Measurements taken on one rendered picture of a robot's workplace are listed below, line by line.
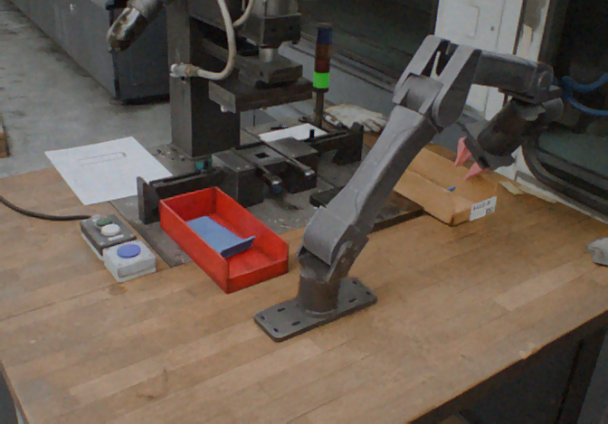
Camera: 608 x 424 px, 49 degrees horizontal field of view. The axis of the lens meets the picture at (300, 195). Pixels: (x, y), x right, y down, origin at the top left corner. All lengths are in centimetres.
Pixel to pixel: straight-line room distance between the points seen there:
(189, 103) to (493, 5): 76
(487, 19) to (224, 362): 110
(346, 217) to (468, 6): 91
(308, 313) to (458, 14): 100
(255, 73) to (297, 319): 50
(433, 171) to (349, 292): 50
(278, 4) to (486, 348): 69
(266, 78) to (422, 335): 55
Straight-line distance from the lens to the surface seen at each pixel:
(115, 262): 114
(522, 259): 129
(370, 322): 105
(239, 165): 133
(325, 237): 98
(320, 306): 102
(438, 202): 135
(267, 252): 118
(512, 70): 116
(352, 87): 213
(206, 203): 130
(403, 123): 101
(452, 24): 181
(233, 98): 125
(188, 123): 154
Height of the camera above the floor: 154
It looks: 27 degrees down
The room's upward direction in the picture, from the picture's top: 3 degrees clockwise
